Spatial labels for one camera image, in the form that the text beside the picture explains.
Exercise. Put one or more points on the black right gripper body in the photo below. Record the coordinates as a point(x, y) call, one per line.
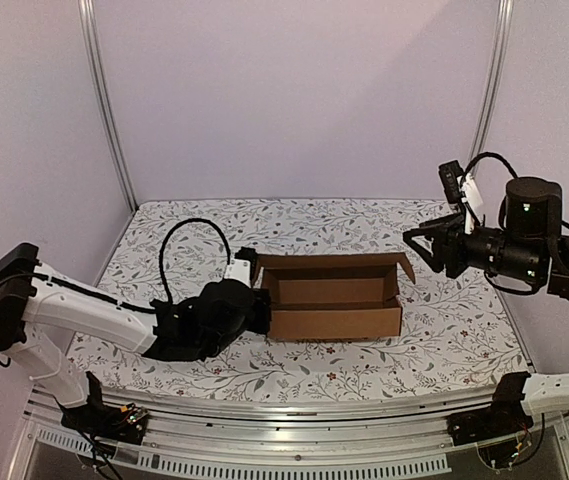
point(453, 245)

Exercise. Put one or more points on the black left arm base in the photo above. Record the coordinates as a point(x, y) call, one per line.
point(127, 423)

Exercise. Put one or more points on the aluminium frame post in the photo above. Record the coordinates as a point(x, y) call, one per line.
point(89, 28)
point(497, 60)

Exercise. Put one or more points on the brown cardboard box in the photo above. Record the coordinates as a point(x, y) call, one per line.
point(334, 297)

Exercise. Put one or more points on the front aluminium rail frame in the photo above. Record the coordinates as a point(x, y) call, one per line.
point(195, 438)

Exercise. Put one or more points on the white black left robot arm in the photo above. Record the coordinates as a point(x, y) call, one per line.
point(34, 295)

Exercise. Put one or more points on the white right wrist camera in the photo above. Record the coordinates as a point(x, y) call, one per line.
point(462, 194)

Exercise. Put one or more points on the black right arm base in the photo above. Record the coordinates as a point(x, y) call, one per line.
point(501, 429)

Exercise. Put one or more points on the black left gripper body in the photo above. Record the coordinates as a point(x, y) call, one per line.
point(261, 307)

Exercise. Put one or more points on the floral patterned table mat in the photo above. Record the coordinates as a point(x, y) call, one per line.
point(456, 334)

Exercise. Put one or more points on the right rear aluminium frame post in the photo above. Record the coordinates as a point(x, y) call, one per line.
point(497, 60)

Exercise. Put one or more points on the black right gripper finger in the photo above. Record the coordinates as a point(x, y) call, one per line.
point(432, 228)
point(433, 257)

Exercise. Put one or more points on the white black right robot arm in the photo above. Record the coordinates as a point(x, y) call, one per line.
point(528, 246)

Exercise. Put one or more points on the left rear aluminium frame post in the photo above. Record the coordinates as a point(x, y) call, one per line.
point(89, 28)

